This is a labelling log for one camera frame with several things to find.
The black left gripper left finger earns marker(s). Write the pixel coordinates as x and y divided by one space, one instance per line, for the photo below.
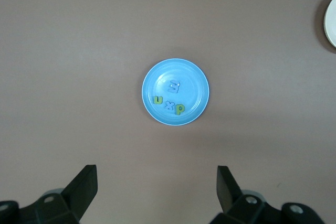
81 190

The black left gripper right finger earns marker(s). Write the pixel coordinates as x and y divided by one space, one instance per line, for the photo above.
225 190

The green letter p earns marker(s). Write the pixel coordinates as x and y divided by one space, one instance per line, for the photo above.
179 108

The blue letter x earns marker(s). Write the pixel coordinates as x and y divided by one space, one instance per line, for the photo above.
169 106

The green letter u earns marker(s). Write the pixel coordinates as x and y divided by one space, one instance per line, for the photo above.
157 100

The blue letter m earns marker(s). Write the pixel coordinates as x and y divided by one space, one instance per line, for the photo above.
173 86

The blue plate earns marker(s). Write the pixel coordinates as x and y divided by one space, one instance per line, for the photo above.
191 77

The brown table mat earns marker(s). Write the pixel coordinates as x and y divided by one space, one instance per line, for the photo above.
78 51

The beige plate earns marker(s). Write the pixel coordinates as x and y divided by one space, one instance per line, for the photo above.
332 22

